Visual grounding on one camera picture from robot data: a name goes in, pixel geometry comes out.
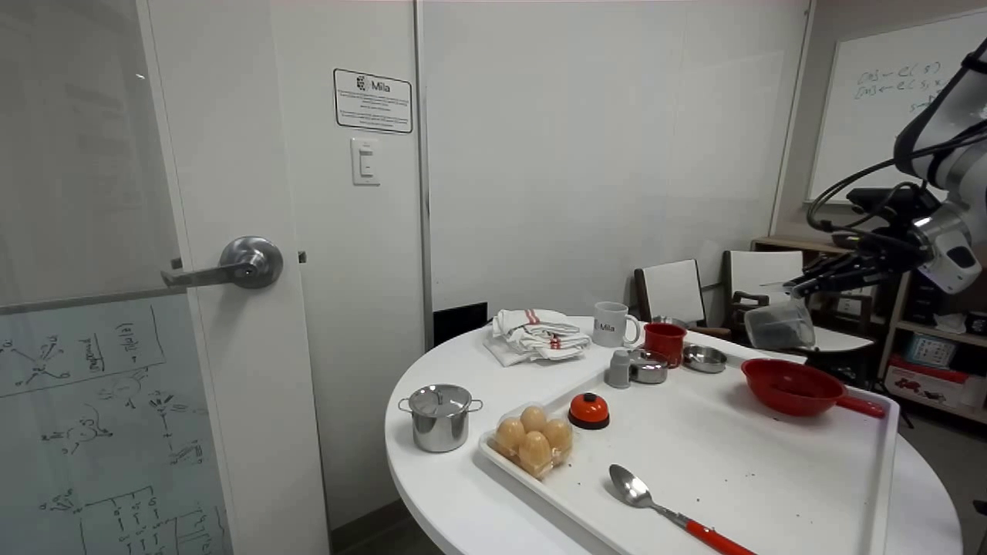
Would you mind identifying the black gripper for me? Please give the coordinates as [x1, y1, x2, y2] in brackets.
[784, 187, 935, 302]

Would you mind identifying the red bowl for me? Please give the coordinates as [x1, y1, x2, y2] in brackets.
[741, 358, 847, 419]

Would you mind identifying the small steel bowl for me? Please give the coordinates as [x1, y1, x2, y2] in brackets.
[681, 342, 732, 376]

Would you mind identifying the white backed black chair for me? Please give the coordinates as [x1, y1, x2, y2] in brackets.
[724, 247, 810, 347]
[628, 257, 711, 326]

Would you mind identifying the black pole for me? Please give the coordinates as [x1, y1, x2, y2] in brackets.
[873, 272, 912, 390]

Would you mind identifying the wooden shelf unit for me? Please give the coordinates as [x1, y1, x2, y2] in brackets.
[753, 228, 987, 426]

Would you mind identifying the red and white box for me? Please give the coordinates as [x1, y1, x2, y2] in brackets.
[884, 350, 987, 417]

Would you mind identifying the red mug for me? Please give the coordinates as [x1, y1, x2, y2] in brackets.
[643, 321, 690, 371]

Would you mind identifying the small steel dish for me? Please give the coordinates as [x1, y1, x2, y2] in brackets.
[628, 350, 669, 387]

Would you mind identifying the white mug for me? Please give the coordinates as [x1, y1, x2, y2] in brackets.
[589, 300, 646, 350]

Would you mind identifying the white tray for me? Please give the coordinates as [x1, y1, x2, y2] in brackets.
[471, 331, 904, 555]

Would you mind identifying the orange call bell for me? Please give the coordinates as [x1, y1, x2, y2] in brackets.
[565, 390, 614, 432]

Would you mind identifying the white cloth with red stripes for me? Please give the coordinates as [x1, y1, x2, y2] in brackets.
[483, 306, 596, 371]

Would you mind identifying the black box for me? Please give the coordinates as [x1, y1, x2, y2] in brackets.
[428, 295, 493, 347]

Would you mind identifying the steel pot with lid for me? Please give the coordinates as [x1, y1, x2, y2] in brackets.
[397, 382, 489, 457]

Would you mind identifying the white door with glass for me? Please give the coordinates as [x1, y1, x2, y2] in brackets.
[0, 0, 332, 555]

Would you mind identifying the steel spoon with red handle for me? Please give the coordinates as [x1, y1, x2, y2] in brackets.
[606, 461, 760, 555]

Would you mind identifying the white light switch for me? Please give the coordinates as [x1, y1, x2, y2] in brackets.
[350, 139, 383, 187]

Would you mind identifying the white wall notice sign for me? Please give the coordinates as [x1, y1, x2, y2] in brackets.
[331, 63, 416, 139]

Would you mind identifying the silver door lever handle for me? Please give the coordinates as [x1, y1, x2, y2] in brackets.
[160, 233, 288, 292]

